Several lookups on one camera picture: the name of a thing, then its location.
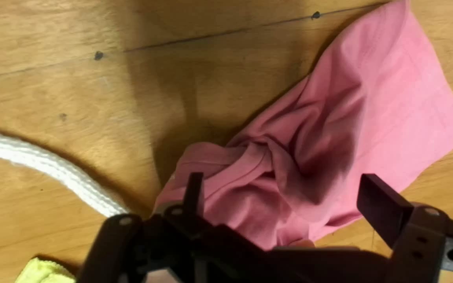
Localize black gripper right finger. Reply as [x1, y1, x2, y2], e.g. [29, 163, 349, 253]
[357, 173, 414, 246]

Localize pink cloth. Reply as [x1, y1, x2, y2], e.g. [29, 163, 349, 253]
[156, 0, 453, 250]

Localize yellow cloth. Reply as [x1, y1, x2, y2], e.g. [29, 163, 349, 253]
[16, 257, 76, 283]

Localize white rope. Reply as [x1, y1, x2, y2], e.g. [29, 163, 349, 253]
[0, 127, 129, 218]

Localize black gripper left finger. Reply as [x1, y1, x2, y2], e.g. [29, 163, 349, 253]
[183, 173, 203, 215]

